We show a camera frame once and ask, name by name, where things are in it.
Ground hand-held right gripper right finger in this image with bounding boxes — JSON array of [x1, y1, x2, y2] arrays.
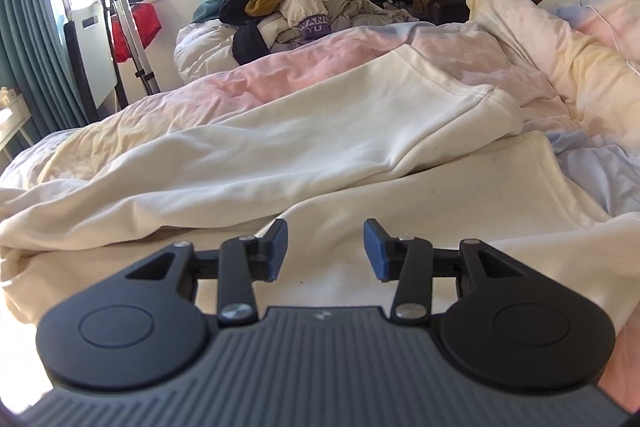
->
[[363, 218, 527, 324]]

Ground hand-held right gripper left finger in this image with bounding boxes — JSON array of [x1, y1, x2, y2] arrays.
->
[[122, 218, 290, 327]]

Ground cream pants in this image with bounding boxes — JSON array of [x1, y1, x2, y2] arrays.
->
[[0, 44, 619, 338]]

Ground person's right hand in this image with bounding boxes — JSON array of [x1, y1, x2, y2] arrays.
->
[[596, 307, 640, 414]]

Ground bed with white sheet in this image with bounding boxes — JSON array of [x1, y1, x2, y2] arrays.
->
[[0, 0, 640, 288]]

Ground black garment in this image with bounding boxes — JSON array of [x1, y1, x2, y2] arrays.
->
[[219, 0, 272, 66]]

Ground white quilt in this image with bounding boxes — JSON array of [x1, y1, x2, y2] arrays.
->
[[174, 19, 253, 84]]

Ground purple printed garment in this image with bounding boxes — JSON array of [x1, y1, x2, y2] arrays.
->
[[298, 14, 332, 40]]

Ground grey garment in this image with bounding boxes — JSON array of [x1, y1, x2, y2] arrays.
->
[[320, 0, 417, 32]]

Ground white garment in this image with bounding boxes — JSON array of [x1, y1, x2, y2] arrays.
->
[[279, 0, 327, 32]]

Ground blue cloth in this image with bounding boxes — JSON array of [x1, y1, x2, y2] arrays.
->
[[192, 0, 226, 24]]

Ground red bag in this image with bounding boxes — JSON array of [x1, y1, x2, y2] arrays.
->
[[111, 3, 162, 64]]

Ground white folded board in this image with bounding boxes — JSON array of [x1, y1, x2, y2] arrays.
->
[[63, 0, 124, 111]]

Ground metal folding stand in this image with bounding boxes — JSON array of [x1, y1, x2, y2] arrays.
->
[[86, 0, 162, 96]]

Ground white dressing table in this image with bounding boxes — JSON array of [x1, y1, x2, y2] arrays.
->
[[0, 87, 32, 164]]

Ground pastel pillow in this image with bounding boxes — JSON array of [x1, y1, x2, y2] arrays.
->
[[537, 0, 640, 68]]

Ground white cable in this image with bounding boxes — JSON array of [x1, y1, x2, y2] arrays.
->
[[564, 0, 640, 78]]

